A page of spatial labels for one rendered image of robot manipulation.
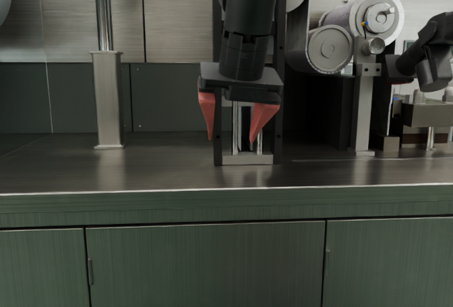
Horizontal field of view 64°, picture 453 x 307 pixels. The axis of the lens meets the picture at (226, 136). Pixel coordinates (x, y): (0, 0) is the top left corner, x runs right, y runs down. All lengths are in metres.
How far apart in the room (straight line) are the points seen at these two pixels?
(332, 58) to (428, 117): 0.30
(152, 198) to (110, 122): 0.41
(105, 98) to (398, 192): 0.77
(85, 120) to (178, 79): 0.36
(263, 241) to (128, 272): 0.29
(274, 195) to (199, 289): 0.26
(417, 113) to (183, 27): 0.77
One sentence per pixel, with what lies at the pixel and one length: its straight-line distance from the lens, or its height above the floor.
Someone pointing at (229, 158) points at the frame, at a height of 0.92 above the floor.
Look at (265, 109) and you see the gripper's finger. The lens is 0.47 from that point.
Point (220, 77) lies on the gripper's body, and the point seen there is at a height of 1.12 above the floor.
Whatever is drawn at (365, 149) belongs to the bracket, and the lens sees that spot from 1.03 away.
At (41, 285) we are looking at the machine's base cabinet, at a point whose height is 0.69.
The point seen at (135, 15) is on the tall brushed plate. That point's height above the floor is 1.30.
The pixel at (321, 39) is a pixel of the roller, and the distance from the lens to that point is 1.01.
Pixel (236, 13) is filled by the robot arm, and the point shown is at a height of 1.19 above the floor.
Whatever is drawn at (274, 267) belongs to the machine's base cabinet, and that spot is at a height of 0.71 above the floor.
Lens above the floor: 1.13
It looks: 11 degrees down
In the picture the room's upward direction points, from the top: straight up
